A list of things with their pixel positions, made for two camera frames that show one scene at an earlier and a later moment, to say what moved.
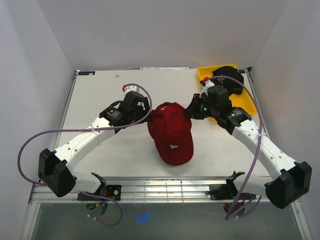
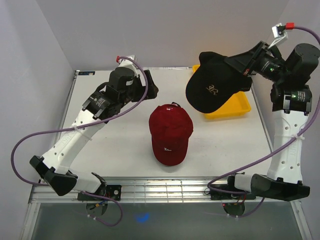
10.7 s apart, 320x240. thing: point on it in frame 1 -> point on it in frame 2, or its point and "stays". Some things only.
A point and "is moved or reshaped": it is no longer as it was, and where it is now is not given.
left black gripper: [144, 112] -> [152, 89]
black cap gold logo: [232, 86] is moved or reshaped
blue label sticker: [87, 73] stays
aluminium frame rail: [145, 190] stays
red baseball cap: [172, 131] is moved or reshaped
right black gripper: [192, 111] -> [247, 62]
